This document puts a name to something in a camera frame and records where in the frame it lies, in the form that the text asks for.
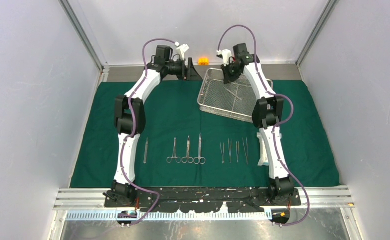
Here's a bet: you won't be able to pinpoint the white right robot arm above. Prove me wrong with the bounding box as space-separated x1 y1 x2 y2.
217 43 294 205

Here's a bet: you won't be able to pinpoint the small steel scissors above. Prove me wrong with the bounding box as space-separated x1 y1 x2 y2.
181 136 194 164

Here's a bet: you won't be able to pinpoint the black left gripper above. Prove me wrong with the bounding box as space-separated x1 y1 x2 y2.
165 57 202 81

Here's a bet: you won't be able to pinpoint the steel scalpel handle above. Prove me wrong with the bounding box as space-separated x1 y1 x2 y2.
226 89 242 101

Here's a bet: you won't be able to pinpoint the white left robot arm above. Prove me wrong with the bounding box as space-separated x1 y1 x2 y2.
104 43 201 207

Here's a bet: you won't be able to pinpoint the steel ring-handled scissors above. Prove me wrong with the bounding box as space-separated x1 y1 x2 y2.
193 133 206 165

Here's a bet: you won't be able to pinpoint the steel surgical forceps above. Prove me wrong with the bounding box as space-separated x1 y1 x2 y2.
219 143 225 164

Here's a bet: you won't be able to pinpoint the green surgical drape cloth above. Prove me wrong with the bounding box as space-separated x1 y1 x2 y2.
70 80 340 188

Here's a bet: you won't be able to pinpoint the metal mesh instrument tray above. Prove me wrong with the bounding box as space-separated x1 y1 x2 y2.
197 67 276 123

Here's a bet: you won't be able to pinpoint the steel ring-handled hemostat clamp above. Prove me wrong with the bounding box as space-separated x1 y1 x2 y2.
166 138 181 164

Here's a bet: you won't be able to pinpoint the yellow toy block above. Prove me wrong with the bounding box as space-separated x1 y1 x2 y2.
198 57 209 66

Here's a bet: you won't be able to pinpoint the steel needle holder clamp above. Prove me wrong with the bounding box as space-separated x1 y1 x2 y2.
235 141 240 163

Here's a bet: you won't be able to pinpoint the long steel probe rod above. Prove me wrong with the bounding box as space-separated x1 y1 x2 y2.
143 138 149 164

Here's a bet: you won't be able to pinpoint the white sterile packet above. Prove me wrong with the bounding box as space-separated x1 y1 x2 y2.
256 133 269 166

